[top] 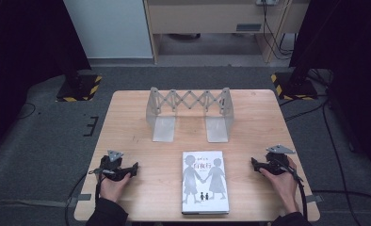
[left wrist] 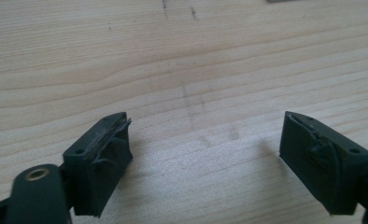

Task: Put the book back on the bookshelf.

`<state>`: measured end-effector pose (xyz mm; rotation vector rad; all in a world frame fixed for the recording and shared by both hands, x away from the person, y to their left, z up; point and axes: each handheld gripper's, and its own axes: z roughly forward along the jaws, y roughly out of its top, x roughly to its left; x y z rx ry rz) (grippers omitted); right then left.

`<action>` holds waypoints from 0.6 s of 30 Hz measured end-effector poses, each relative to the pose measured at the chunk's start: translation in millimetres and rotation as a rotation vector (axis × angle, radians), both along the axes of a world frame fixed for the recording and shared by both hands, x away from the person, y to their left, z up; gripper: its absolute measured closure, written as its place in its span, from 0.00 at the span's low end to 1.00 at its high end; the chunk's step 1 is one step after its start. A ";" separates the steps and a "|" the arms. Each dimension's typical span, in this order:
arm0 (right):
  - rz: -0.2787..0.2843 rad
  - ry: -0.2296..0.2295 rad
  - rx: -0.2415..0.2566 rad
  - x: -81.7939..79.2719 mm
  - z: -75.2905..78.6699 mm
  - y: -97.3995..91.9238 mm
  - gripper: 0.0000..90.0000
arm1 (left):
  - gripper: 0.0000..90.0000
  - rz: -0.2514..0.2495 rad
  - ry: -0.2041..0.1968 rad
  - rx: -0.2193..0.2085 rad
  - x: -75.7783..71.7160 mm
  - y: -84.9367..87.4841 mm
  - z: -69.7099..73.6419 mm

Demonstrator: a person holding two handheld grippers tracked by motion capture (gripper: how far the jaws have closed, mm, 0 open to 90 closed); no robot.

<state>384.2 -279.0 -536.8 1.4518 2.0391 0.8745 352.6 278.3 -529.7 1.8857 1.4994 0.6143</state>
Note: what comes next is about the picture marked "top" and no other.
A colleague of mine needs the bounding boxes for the black stand with striped base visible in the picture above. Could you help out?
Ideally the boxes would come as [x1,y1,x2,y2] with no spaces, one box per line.
[55,56,104,104]
[269,59,319,102]

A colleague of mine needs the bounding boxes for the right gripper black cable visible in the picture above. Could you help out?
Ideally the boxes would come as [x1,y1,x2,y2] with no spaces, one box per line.
[281,158,309,220]

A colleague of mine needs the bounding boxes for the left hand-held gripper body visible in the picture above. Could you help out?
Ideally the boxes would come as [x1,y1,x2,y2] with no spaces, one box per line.
[89,149,134,182]

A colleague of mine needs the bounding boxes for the expandable white metal book rack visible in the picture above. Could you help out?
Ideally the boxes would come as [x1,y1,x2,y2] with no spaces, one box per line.
[145,87,235,144]

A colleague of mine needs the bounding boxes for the white hardcover book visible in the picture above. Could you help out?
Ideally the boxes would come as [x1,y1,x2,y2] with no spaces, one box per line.
[181,150,231,216]

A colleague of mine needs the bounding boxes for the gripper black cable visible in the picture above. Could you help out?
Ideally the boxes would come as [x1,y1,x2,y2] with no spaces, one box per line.
[281,158,309,220]
[64,169,107,226]

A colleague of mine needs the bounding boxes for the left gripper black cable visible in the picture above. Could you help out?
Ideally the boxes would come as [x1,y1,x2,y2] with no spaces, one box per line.
[64,169,107,226]

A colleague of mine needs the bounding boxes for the long black floor cable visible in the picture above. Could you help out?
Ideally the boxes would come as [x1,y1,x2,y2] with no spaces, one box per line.
[321,93,361,226]

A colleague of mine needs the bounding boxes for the white power strip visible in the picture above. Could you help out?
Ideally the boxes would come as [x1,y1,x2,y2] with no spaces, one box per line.
[255,0,281,7]

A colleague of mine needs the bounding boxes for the white cabinet panel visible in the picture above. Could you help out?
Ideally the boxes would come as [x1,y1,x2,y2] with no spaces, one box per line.
[62,0,153,59]

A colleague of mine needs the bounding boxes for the thin black floor cable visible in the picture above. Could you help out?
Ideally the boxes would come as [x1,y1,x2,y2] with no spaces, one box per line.
[16,102,37,121]

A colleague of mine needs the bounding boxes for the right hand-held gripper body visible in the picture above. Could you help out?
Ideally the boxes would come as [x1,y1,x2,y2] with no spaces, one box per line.
[258,144,297,176]

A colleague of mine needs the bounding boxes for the black curtain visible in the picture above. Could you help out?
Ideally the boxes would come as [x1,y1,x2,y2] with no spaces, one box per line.
[0,0,92,164]
[288,0,371,172]

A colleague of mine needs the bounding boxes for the light wooden desk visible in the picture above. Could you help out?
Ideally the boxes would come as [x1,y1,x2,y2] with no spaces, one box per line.
[143,0,311,65]

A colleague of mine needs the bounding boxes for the hanging black cables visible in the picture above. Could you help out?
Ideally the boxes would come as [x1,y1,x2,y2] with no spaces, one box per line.
[261,0,298,61]

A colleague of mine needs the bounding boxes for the person's right hand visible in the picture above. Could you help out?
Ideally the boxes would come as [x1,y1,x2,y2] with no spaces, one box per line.
[259,155,301,216]

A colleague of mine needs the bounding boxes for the person's left hand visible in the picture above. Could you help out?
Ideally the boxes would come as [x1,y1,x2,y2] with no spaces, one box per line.
[98,171,133,203]

